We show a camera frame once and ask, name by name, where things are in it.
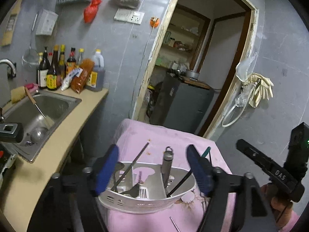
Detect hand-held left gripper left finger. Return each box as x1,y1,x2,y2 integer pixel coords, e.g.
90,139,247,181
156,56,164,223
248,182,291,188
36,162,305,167
26,144,120,232

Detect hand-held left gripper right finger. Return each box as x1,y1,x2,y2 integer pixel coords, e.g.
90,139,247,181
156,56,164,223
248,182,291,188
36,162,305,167
186,144,278,232

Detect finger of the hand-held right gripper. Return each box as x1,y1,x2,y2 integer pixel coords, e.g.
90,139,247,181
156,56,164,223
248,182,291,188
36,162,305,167
236,139,278,177

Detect large steel spoon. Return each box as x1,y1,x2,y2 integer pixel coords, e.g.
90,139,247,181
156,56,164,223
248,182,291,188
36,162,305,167
111,162,125,193

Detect steel tool with ring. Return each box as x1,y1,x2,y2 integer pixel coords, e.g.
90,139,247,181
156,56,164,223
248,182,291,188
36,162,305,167
162,146,174,197

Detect white plastic utensil basket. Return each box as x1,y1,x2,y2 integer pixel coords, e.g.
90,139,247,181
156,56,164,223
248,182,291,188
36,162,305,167
98,161,196,214

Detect thin metal chopstick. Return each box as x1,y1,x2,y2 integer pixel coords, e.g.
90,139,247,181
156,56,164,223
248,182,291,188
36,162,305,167
170,217,181,232

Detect person's right forearm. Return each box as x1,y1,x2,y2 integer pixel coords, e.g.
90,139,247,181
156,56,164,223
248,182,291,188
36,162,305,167
278,210,301,232

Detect person's right hand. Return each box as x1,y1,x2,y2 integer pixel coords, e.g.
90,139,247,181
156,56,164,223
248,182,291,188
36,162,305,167
262,183,294,226

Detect beige kitchen counter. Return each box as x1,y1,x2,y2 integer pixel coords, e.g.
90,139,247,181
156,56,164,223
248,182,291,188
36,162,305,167
0,87,110,228

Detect pink floral tablecloth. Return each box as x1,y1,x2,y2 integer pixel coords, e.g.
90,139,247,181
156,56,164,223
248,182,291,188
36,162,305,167
106,118,236,232

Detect cream rubber gloves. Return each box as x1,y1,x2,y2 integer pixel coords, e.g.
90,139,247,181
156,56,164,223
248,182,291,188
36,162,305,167
244,73,274,109

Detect grey cabinet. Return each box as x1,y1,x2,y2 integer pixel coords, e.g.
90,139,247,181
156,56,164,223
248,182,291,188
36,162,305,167
151,71,215,134

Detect steel sink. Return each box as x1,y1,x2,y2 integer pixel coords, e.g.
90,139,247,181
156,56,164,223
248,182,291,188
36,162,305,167
0,90,82,162

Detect wooden cutting board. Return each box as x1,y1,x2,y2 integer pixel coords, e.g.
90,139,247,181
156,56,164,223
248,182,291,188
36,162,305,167
180,75,211,90

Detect hanging clear plastic bag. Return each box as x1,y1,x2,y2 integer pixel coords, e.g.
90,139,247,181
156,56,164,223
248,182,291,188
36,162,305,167
235,49,256,83

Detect large oil jug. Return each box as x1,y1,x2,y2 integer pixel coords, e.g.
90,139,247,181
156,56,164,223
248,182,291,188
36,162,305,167
85,49,106,92

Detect orange spice bag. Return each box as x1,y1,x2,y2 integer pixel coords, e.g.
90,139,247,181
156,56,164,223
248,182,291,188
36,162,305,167
70,58,95,95

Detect steel pot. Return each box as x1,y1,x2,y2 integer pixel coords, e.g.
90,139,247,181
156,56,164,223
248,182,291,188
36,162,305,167
185,69,201,81

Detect white seasoning packet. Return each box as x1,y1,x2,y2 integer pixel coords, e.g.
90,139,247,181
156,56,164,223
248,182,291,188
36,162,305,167
60,68,83,91

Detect black wok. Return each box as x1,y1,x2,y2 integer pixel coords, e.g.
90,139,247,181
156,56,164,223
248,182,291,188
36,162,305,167
0,123,24,143

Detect induction cooker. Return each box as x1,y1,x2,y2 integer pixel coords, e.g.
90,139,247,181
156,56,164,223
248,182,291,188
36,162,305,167
0,142,17,174

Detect yellow-label soy sauce bottle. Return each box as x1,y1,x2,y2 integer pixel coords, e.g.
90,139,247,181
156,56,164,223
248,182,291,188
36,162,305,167
47,45,62,91

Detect red-cap sauce bottle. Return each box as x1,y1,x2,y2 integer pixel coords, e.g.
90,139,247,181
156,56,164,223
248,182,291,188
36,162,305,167
66,48,77,74

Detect dark pump bottle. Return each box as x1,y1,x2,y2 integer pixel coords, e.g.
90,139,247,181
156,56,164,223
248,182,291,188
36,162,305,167
36,52,51,89

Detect yellow sponge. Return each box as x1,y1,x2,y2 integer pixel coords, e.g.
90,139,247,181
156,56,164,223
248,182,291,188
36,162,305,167
11,87,28,104

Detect yellow-cap sauce bottle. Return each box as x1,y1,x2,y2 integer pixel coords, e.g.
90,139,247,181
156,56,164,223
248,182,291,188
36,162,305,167
76,48,84,68

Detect dark sauce bottle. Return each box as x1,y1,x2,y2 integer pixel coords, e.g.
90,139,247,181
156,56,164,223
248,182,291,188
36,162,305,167
59,44,67,80

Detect wooden storage shelf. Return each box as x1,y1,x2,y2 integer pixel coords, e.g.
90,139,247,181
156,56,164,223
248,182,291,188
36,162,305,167
154,5,210,68

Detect steel mesh strainer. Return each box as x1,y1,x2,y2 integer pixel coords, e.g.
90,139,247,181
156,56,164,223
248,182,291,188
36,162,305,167
22,13,40,66

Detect steel faucet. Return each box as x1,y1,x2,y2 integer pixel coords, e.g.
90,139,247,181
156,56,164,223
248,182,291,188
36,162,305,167
0,58,17,78

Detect red plastic bag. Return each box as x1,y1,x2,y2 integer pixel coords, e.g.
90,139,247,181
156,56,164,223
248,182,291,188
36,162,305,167
83,0,102,23

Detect wooden grater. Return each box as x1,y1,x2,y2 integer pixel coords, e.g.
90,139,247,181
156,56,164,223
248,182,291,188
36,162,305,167
1,0,25,47

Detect white hose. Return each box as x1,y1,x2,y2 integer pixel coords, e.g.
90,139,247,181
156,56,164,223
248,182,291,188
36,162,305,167
222,78,262,128

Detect wooden-handled spatula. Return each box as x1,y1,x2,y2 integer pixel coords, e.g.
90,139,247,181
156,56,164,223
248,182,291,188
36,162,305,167
24,87,55,128

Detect wooden door frame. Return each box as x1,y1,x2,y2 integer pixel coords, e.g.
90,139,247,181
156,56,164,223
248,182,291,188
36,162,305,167
130,0,259,138

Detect wall switch and socket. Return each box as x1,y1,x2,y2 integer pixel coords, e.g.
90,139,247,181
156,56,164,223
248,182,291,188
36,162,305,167
114,8,145,25

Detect white wall box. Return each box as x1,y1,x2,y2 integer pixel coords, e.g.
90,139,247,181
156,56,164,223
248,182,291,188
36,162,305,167
36,9,59,36

